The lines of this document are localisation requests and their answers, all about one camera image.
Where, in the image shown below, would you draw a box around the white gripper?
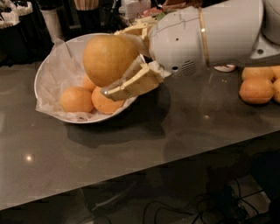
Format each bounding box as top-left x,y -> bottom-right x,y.
101,7 -> 207,101

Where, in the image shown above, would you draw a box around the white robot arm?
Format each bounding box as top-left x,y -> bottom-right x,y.
101,0 -> 280,101

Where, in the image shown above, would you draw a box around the white bowl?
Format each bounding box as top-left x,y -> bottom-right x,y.
33,32 -> 139,125

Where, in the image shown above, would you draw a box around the tea packets in rack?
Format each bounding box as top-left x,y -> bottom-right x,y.
119,0 -> 205,23

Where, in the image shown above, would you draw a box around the orange with stem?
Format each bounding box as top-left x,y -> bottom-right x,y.
82,75 -> 96,92

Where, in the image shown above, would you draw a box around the clear glass jar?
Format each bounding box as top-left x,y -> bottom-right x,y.
214,65 -> 236,73

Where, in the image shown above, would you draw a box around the white paper liner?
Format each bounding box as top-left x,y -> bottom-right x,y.
34,37 -> 138,123

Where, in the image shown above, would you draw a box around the white cup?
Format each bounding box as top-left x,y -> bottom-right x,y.
41,9 -> 64,43

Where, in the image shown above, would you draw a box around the black floor cables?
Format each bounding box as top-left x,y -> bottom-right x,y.
78,174 -> 266,224

